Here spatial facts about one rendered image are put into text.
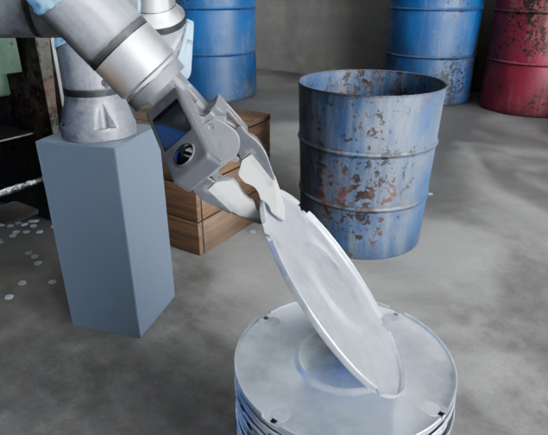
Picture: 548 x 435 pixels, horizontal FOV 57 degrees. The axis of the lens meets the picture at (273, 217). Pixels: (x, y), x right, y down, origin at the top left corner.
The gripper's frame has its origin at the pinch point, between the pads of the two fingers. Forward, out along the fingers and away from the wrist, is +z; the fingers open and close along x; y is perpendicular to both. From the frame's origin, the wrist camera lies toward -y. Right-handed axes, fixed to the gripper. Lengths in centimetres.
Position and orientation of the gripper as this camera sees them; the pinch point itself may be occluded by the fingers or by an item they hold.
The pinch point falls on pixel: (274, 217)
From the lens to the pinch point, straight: 59.0
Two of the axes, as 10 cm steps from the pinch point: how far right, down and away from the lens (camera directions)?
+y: -0.4, -4.2, 9.1
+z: 6.4, 6.9, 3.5
